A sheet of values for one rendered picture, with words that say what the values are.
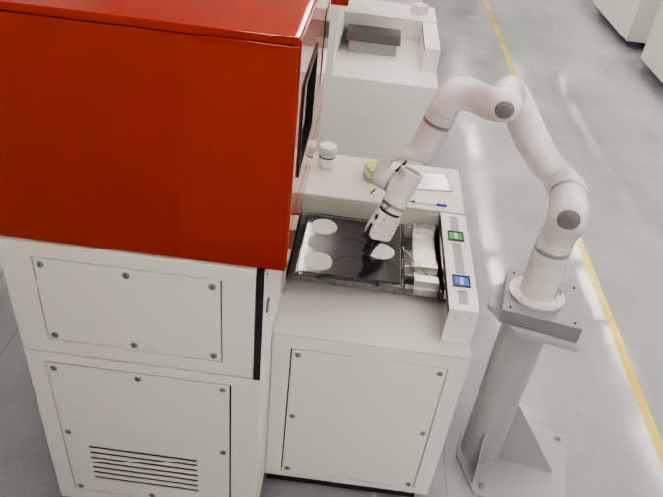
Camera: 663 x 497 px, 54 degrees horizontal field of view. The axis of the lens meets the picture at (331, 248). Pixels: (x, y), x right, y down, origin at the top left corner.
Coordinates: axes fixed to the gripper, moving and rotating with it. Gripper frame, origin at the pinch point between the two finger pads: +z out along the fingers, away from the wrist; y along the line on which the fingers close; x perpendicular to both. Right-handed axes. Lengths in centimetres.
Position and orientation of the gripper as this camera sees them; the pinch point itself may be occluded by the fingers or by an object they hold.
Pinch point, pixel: (368, 248)
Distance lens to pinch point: 225.7
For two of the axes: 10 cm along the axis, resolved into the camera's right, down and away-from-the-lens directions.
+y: 7.3, 1.2, 6.7
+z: -4.4, 8.3, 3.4
